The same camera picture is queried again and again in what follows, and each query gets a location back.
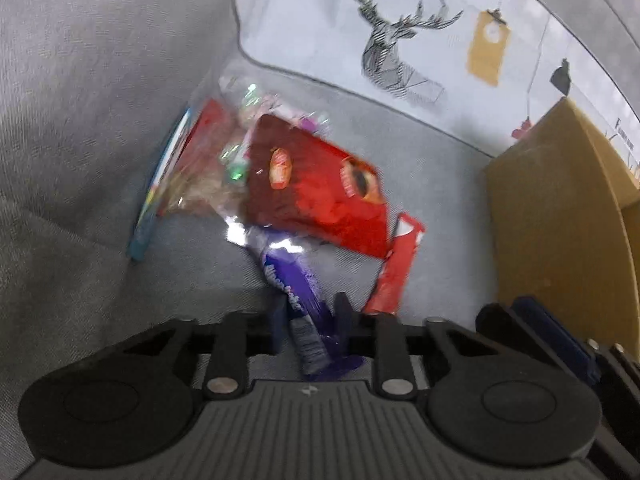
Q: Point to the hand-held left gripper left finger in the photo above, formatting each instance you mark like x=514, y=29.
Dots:
x=278, y=321

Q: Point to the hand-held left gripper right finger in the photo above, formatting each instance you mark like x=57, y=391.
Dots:
x=343, y=316

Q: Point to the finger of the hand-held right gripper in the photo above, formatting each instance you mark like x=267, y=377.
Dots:
x=555, y=332

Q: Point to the purple snack packet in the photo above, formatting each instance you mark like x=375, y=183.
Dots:
x=295, y=285

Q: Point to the brown cardboard box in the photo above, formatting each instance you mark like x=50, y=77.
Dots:
x=550, y=210

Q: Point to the red stick snack packet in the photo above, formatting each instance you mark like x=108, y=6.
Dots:
x=397, y=265

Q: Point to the large red snack bag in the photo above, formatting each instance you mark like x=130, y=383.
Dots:
x=320, y=200

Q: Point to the clear bag of candies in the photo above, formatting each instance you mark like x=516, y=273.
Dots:
x=220, y=170

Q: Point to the flat blue colourful packet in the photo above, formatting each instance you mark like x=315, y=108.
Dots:
x=150, y=210

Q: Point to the grey fabric sofa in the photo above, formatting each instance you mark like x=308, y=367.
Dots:
x=75, y=110

